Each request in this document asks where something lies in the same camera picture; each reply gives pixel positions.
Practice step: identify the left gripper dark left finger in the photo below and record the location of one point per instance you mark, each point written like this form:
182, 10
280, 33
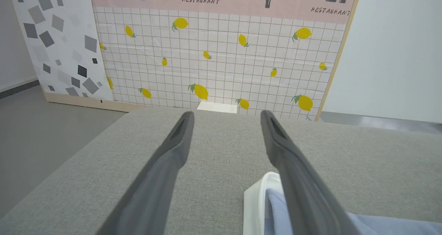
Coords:
155, 186

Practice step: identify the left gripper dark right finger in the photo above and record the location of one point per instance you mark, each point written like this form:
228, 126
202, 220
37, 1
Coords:
304, 193

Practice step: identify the light blue polo shirt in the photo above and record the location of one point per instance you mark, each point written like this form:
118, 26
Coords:
380, 226

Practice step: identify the grey fabric sofa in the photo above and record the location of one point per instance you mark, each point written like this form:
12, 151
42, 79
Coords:
221, 159

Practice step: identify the white box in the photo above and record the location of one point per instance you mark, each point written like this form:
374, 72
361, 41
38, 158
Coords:
217, 107

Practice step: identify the lemon print partition panel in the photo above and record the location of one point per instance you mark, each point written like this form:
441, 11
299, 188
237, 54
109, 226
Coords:
224, 55

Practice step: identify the grey terrazzo print panel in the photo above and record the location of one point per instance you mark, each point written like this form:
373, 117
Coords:
58, 41

